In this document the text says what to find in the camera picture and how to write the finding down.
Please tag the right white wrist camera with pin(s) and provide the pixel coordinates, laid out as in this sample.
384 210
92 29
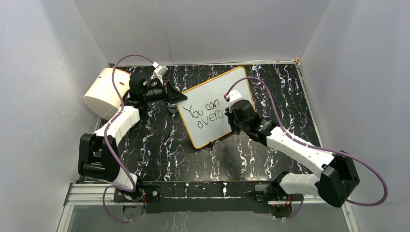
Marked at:
233 96

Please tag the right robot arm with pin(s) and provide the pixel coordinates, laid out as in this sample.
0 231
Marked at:
333 176

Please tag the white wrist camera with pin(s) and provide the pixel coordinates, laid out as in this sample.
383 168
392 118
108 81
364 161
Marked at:
160 71
233 96

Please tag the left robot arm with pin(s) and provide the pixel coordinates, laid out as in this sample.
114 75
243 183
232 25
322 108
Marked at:
98 151

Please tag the aluminium frame rail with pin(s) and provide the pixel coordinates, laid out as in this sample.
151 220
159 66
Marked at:
96 208

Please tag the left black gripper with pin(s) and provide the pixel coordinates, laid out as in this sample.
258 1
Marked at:
171 95

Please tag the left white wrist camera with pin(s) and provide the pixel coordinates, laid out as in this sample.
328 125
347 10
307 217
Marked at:
160 71

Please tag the yellow framed whiteboard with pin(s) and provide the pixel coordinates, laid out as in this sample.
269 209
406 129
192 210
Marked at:
203 112

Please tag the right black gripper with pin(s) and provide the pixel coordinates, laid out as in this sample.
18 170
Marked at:
230 116

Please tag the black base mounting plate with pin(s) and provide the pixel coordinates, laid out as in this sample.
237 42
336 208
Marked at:
214 196

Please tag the cream cylindrical box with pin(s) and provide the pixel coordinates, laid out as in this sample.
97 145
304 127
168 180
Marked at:
101 97

